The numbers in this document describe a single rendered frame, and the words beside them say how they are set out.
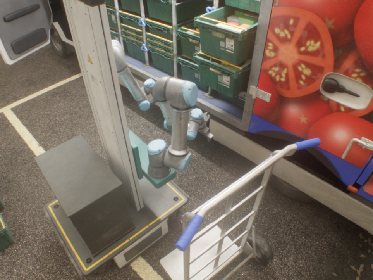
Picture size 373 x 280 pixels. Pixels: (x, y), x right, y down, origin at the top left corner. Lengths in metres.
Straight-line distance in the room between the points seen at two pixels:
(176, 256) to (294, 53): 1.67
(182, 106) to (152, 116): 2.05
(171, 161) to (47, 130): 2.29
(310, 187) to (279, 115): 0.64
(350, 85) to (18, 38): 4.08
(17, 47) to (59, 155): 2.80
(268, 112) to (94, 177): 1.28
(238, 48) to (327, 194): 1.26
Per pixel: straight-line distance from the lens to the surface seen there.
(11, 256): 2.58
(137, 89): 1.80
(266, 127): 2.08
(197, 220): 0.89
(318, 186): 2.19
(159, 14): 2.69
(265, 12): 1.77
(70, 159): 1.75
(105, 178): 1.56
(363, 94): 1.72
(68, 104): 3.86
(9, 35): 4.36
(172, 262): 2.15
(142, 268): 2.16
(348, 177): 2.03
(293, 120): 1.92
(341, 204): 2.22
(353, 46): 1.62
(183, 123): 1.35
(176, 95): 1.27
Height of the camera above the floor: 2.01
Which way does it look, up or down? 43 degrees down
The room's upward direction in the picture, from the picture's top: straight up
